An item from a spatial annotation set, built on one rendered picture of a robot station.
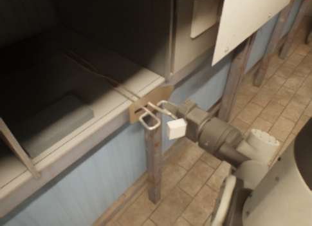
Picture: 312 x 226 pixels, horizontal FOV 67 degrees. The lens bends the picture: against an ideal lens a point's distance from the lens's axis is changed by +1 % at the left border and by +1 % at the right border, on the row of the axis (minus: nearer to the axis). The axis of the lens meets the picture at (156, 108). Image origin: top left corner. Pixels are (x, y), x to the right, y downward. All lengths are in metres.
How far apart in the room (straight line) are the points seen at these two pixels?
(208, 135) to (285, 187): 0.40
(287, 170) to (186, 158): 1.42
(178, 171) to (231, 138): 1.00
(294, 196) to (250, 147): 0.38
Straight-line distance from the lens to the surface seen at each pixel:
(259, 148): 0.56
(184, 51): 0.80
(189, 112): 0.60
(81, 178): 0.84
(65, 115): 0.66
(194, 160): 1.60
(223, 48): 0.73
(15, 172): 0.63
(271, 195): 0.21
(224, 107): 1.65
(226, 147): 0.55
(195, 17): 0.76
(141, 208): 1.44
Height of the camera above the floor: 1.32
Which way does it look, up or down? 44 degrees down
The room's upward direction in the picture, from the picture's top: straight up
